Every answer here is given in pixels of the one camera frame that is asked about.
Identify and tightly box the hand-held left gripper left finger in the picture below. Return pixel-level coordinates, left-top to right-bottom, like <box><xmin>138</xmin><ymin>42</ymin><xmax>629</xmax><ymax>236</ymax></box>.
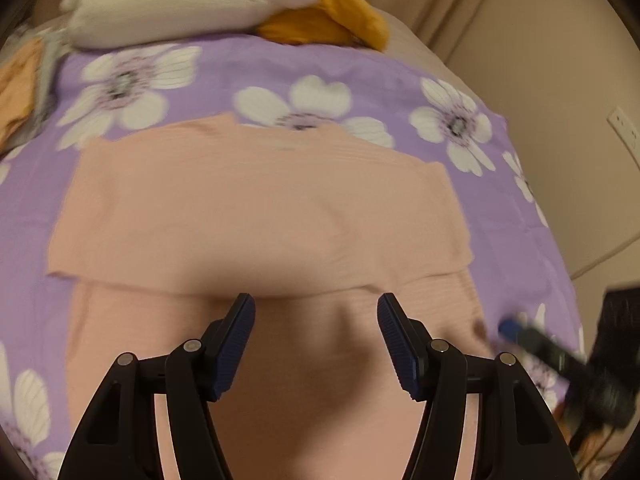
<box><xmin>56</xmin><ymin>292</ymin><xmax>257</xmax><ymax>480</ymax></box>

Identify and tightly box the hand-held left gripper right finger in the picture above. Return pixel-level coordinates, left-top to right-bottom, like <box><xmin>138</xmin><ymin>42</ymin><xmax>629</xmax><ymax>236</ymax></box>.
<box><xmin>377</xmin><ymin>292</ymin><xmax>583</xmax><ymax>480</ymax></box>

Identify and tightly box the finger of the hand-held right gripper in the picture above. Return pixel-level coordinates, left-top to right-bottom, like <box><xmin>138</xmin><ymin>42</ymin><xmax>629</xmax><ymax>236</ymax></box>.
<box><xmin>499</xmin><ymin>316</ymin><xmax>591</xmax><ymax>376</ymax></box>

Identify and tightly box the pink ribbed garment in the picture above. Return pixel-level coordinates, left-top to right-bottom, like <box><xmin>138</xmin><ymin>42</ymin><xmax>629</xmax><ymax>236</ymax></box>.
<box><xmin>46</xmin><ymin>114</ymin><xmax>493</xmax><ymax>480</ymax></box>

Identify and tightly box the purple floral bed sheet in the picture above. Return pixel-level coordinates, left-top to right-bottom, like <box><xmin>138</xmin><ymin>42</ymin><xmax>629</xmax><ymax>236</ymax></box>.
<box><xmin>0</xmin><ymin>35</ymin><xmax>586</xmax><ymax>480</ymax></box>

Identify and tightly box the orange garment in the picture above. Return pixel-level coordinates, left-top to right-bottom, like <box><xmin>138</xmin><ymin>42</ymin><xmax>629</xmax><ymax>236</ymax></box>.
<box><xmin>0</xmin><ymin>40</ymin><xmax>46</xmax><ymax>138</ymax></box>

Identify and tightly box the beige curtain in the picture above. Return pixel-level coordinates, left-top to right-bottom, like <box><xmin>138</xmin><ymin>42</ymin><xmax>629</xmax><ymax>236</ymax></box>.
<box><xmin>350</xmin><ymin>0</ymin><xmax>506</xmax><ymax>68</ymax></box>

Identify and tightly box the white wall socket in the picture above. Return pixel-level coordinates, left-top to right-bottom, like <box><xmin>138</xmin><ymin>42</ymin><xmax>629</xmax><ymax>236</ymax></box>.
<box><xmin>607</xmin><ymin>106</ymin><xmax>640</xmax><ymax>148</ymax></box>

